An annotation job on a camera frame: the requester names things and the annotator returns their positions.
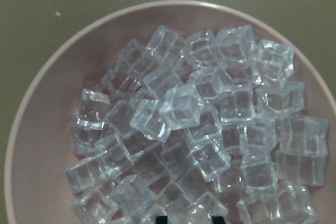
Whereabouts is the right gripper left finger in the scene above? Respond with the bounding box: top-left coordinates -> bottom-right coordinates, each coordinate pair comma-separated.
155,216 -> 168,224

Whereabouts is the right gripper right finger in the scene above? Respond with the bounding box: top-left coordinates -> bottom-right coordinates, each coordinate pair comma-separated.
211,216 -> 223,224

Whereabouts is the pile of clear ice cubes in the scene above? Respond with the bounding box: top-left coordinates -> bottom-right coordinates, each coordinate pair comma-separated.
66,25 -> 329,223

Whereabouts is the pink bowl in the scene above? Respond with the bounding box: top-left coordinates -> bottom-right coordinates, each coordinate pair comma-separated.
4,0 -> 336,224

